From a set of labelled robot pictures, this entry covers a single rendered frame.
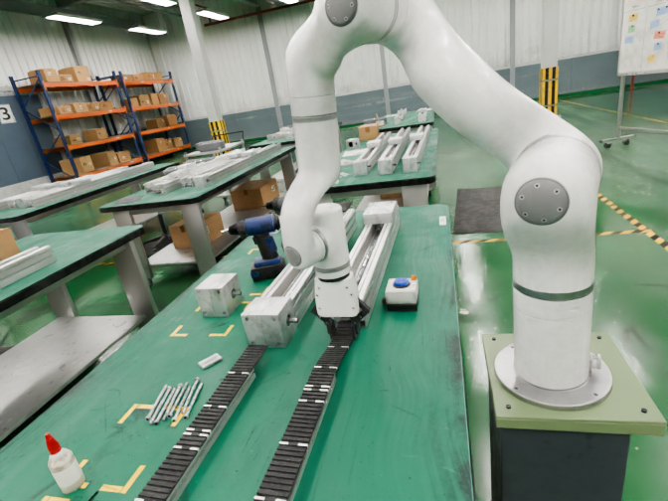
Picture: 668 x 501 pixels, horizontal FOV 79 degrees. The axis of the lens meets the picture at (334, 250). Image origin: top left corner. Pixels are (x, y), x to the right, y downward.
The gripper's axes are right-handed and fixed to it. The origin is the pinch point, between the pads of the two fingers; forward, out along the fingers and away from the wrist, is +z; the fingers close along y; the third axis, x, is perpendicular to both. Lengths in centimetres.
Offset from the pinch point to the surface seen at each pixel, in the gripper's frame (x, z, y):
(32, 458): -42, 2, -53
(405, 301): 11.9, -1.0, 14.1
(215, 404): -28.3, -1.3, -19.5
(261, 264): 33.6, -3.9, -36.3
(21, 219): 176, 4, -333
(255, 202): 337, 49, -193
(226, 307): 9.6, -1.2, -37.9
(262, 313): -4.5, -7.5, -18.2
